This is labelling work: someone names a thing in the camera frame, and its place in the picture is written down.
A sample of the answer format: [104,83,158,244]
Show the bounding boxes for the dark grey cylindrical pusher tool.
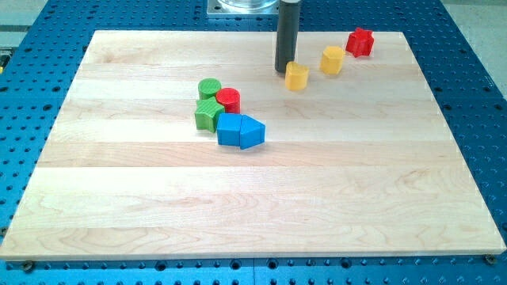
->
[274,0,302,73]

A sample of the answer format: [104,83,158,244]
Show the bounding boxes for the red star block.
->
[345,27,375,58]

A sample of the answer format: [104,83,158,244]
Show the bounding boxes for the blue pentagon block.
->
[239,115,265,150]

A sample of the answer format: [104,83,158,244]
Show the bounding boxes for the green star block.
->
[194,97,225,133]

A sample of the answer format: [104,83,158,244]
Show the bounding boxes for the light wooden board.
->
[1,30,505,261]

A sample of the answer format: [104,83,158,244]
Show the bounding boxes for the green cylinder block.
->
[197,78,222,100]

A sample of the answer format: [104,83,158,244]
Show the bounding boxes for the blue cube block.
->
[216,113,242,146]

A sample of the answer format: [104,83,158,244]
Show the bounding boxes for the yellow hexagon block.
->
[320,46,345,75]

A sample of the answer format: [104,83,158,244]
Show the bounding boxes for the red cylinder block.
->
[215,87,241,114]

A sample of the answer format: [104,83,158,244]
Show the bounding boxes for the blue perforated table plate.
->
[1,0,506,284]

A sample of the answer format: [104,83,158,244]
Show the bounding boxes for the yellow rounded block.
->
[285,61,310,91]

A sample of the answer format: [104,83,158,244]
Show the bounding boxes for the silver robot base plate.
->
[207,0,279,16]

